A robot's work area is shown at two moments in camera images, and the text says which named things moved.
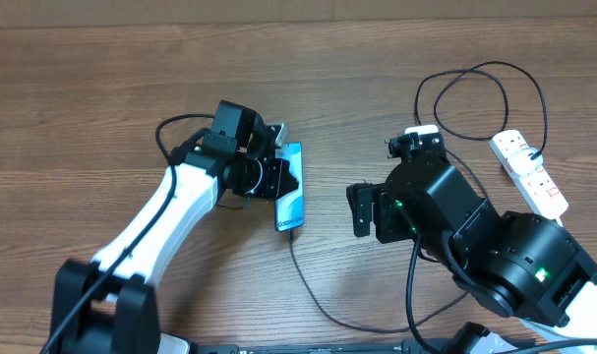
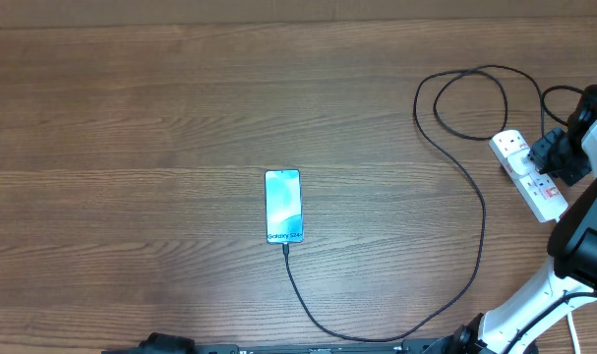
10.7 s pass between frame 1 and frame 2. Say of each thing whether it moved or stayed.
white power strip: stayed
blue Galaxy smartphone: moved
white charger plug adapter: stayed
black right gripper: moved
